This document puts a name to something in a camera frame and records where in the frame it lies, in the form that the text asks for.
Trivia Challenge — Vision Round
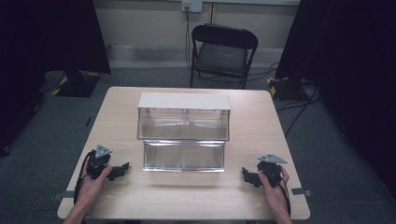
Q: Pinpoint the black folding chair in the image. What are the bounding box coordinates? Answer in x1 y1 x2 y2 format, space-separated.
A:
189 22 260 91

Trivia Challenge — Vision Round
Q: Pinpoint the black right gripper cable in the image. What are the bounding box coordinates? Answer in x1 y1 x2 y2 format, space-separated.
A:
277 176 292 217

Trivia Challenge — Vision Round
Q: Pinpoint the clear plastic drawer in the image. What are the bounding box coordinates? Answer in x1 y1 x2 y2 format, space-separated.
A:
142 139 226 173

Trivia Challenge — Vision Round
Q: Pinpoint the grey table bracket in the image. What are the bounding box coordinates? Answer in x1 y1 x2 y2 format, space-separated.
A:
290 187 314 198
51 190 76 202

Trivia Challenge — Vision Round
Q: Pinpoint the black stand base yellow tape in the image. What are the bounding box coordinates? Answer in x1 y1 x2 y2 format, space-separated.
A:
265 76 313 102
50 69 103 98

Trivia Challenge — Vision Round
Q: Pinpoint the black cable from wall socket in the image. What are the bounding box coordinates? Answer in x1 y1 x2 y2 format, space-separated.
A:
184 5 194 74

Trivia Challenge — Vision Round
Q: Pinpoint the black curtain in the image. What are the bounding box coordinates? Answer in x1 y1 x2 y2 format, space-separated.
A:
275 0 396 200
0 0 112 94

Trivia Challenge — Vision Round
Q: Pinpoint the person's left hand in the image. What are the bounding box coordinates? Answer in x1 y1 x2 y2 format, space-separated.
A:
76 163 114 207

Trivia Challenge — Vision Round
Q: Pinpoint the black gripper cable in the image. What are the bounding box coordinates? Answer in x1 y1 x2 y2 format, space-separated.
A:
277 176 292 217
73 149 96 205

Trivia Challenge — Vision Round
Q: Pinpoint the white wall socket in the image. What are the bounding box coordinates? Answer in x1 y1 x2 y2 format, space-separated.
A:
181 0 204 14

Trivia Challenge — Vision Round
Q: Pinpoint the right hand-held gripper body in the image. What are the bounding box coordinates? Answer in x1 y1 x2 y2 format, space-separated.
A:
256 153 289 189

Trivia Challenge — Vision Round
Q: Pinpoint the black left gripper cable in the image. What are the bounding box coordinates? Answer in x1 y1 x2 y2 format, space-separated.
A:
73 149 96 205

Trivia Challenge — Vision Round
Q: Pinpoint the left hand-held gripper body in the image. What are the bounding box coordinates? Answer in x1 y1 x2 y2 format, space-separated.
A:
85 144 114 181

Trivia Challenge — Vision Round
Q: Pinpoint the clear drawer cabinet white top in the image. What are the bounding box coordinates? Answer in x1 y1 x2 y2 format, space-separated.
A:
136 91 232 142

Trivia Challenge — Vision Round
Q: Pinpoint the black floor cable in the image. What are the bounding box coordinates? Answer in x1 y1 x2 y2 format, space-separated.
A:
275 83 322 138

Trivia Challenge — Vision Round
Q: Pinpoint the person's right hand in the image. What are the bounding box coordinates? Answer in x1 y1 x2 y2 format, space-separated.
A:
258 166 290 209

